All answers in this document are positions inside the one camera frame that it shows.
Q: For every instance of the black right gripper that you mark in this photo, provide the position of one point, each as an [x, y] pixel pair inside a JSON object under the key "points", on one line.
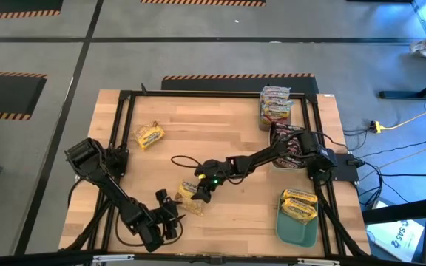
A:
{"points": [[213, 170]]}

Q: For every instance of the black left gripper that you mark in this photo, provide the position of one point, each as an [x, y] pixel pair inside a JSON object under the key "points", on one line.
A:
{"points": [[157, 229]]}

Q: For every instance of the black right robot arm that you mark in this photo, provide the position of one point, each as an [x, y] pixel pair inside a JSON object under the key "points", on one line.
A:
{"points": [[261, 157]]}

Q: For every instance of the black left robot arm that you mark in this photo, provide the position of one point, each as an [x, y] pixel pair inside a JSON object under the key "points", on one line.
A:
{"points": [[105, 181]]}

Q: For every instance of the clear plastic bin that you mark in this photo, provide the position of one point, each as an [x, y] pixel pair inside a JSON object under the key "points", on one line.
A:
{"points": [[273, 165]]}

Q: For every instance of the white plastic bin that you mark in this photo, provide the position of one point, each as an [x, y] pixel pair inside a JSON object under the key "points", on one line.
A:
{"points": [[294, 234]]}

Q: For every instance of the black hazard-striped floor mat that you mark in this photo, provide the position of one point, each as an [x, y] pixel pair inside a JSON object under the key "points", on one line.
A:
{"points": [[235, 85], [198, 2], [13, 5], [6, 96]]}

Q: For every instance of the black rig crossbar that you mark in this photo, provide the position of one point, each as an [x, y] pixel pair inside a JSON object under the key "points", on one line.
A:
{"points": [[50, 258]]}

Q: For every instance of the yellow power strip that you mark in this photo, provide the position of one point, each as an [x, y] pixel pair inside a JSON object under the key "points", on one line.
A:
{"points": [[375, 127]]}

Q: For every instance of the white printed cardboard box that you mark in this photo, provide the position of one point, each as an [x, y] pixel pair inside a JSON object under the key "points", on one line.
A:
{"points": [[394, 240]]}

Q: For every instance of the black floor beam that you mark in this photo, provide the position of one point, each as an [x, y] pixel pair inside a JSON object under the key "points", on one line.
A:
{"points": [[401, 212]]}

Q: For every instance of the black desk leg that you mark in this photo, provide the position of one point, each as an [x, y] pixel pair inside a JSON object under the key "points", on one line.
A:
{"points": [[401, 95]]}

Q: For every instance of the table-level camera box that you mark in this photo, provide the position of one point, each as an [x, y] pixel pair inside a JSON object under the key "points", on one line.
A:
{"points": [[216, 259]]}

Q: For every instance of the silver metal bracket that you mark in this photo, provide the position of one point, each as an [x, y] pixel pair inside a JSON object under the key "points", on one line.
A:
{"points": [[113, 258], [318, 262]]}

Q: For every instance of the black metal table frame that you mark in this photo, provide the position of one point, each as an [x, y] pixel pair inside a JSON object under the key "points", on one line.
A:
{"points": [[161, 94]]}

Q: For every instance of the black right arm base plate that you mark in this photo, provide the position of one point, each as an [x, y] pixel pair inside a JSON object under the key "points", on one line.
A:
{"points": [[348, 168]]}

